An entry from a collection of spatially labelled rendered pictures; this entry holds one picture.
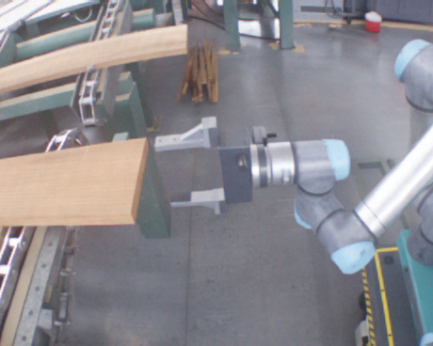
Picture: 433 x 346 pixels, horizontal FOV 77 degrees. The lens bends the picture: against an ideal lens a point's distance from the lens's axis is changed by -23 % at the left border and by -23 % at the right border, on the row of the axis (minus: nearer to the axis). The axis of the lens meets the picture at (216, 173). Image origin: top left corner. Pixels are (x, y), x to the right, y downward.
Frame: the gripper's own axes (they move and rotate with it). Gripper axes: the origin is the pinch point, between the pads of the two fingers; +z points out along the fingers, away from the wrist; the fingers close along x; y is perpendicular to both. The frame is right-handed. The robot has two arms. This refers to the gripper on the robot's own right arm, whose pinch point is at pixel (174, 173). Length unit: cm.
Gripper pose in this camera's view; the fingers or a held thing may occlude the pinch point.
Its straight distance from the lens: 61.6
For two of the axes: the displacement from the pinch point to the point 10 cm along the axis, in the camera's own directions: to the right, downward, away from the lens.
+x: 1.0, 7.3, 6.8
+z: -9.9, 0.9, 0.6
